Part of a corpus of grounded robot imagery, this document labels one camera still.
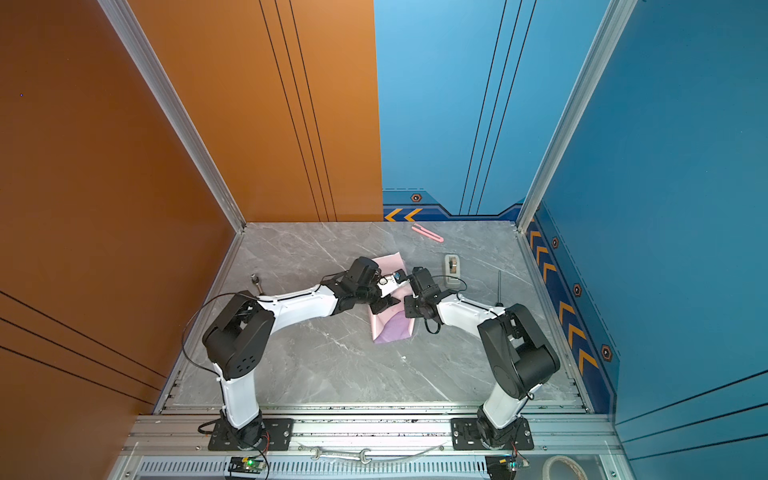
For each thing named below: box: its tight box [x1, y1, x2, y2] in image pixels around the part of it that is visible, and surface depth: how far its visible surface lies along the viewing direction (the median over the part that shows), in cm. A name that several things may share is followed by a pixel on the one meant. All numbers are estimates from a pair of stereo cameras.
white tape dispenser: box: [444, 254, 461, 283], surface depth 104 cm
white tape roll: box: [542, 455, 588, 480], surface depth 69 cm
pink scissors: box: [411, 223, 445, 243], surface depth 119 cm
